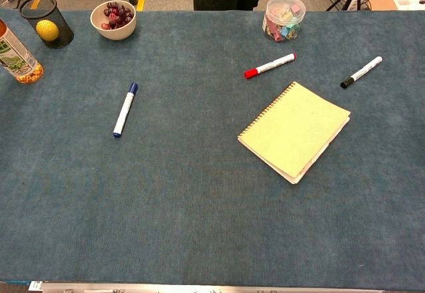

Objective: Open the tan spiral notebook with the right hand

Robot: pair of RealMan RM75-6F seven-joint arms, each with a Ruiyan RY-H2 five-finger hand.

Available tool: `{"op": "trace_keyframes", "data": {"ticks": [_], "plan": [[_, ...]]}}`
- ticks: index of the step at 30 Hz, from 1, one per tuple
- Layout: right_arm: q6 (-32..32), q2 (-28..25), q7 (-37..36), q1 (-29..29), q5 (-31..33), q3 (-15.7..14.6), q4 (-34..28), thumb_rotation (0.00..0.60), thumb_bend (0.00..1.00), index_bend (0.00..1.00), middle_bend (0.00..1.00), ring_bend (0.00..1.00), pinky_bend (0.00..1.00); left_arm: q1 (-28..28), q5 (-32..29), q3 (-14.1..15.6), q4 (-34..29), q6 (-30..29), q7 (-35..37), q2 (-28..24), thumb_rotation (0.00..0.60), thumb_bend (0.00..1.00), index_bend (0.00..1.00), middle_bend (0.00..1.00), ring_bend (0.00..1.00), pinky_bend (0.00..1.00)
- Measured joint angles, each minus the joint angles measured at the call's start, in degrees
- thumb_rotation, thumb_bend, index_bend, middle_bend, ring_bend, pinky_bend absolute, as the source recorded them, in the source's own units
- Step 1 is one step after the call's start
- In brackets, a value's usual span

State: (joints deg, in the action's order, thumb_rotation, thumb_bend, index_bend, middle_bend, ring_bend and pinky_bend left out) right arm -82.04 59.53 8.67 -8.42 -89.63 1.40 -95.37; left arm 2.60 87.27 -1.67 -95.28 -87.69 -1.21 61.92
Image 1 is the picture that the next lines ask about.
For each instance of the blue capped whiteboard marker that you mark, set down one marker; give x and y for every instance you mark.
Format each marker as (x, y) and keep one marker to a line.
(125, 110)

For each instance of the red capped whiteboard marker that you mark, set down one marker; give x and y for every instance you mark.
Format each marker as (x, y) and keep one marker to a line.
(270, 66)

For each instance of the tea bottle with green label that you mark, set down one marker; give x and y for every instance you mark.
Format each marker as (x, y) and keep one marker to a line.
(16, 57)

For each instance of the black capped whiteboard marker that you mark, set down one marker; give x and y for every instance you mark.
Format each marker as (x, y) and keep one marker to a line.
(362, 72)

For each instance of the clear jar of coloured clips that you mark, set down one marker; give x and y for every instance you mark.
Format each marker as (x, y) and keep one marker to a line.
(284, 24)

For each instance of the blue felt table cloth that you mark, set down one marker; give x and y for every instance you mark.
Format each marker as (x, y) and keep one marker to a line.
(199, 190)

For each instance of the yellow spiral notebook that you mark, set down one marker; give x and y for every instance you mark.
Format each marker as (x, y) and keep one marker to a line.
(295, 130)

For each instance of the black mesh pen holder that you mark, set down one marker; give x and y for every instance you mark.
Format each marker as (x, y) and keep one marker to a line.
(65, 35)

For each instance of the bunch of red grapes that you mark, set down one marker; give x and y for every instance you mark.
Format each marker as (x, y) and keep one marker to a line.
(117, 15)

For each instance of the yellow ball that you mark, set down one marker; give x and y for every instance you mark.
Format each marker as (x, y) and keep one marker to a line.
(47, 30)

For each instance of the beige bowl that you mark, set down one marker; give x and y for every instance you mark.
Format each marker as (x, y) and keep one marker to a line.
(116, 34)

